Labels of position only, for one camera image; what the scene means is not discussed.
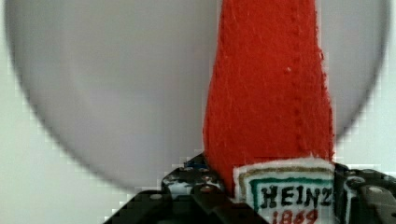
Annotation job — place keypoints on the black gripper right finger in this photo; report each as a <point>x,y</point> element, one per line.
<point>363,196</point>

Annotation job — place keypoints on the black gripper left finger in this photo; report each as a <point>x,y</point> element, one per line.
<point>191,194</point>

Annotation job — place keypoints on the red felt ketchup bottle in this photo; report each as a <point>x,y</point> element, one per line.
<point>268,123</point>

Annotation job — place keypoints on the pale pink plate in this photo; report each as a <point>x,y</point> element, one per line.
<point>123,84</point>

